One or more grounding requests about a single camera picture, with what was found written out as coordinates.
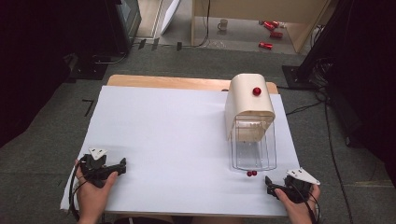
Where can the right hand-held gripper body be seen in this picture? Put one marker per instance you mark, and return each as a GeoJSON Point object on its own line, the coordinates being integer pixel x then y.
{"type": "Point", "coordinates": [300, 185]}

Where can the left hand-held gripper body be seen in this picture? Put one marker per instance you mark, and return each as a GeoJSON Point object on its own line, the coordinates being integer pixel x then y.
{"type": "Point", "coordinates": [93, 168]}

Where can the person's right hand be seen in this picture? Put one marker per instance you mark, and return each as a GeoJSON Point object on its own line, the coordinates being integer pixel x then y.
{"type": "Point", "coordinates": [295, 208]}

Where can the person's left hand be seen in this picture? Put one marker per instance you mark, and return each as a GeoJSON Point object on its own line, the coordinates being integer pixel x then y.
{"type": "Point", "coordinates": [93, 196]}

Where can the small red ball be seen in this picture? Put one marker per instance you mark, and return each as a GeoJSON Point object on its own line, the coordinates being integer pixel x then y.
{"type": "Point", "coordinates": [254, 173]}
{"type": "Point", "coordinates": [249, 173]}

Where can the clear plastic box door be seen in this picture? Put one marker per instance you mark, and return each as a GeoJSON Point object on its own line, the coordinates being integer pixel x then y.
{"type": "Point", "coordinates": [253, 146]}

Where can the white table sheet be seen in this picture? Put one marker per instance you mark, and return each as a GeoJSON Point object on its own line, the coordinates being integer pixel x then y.
{"type": "Point", "coordinates": [171, 140]}

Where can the wooden table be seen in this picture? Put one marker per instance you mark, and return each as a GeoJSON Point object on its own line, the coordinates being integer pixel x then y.
{"type": "Point", "coordinates": [155, 81]}

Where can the red round knob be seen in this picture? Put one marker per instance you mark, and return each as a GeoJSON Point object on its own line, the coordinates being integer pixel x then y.
{"type": "Point", "coordinates": [257, 91]}

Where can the black stand base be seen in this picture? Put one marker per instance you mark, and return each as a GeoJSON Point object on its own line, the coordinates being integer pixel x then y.
{"type": "Point", "coordinates": [295, 77]}

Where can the red can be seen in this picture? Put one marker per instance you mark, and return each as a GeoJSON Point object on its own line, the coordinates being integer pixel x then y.
{"type": "Point", "coordinates": [276, 34]}
{"type": "Point", "coordinates": [269, 25]}
{"type": "Point", "coordinates": [265, 45]}

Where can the dark monitor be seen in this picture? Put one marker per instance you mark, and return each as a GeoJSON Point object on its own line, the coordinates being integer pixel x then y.
{"type": "Point", "coordinates": [126, 18]}

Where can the white board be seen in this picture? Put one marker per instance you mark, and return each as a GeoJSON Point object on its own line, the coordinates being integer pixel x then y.
{"type": "Point", "coordinates": [169, 14]}

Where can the grey mug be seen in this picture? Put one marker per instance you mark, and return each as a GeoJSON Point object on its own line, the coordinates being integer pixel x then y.
{"type": "Point", "coordinates": [222, 24]}

